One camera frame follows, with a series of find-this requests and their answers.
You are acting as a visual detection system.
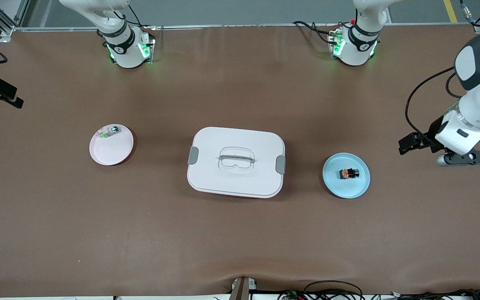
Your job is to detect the white lidded box grey latches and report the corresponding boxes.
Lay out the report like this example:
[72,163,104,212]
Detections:
[187,127,286,199]

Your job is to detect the light blue round plate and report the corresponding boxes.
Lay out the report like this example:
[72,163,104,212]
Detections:
[322,152,371,199]

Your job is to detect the pink round plate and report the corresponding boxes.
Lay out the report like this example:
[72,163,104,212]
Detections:
[89,124,134,166]

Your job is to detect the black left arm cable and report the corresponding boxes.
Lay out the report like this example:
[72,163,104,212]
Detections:
[405,66,468,135]

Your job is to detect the black base power cable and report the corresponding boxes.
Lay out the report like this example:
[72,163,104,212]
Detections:
[292,20,340,44]

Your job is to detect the black cable loop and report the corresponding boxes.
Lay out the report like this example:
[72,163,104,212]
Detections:
[302,280,364,300]

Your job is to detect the black cable bundle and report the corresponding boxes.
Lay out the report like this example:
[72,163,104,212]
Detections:
[394,289,480,300]

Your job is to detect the small wired connector board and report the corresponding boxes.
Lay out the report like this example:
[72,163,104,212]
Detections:
[277,290,307,300]

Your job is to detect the camera stand post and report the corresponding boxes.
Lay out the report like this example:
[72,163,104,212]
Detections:
[230,276,258,300]

